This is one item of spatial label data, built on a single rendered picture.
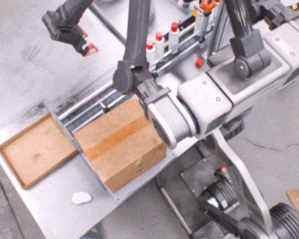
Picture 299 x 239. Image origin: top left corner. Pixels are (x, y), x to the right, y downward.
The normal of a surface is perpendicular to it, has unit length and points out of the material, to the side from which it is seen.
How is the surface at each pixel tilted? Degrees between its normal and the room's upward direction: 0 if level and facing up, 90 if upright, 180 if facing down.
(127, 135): 0
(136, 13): 48
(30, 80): 0
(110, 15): 0
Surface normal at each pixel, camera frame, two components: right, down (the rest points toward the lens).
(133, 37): -0.64, 0.15
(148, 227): -0.04, -0.39
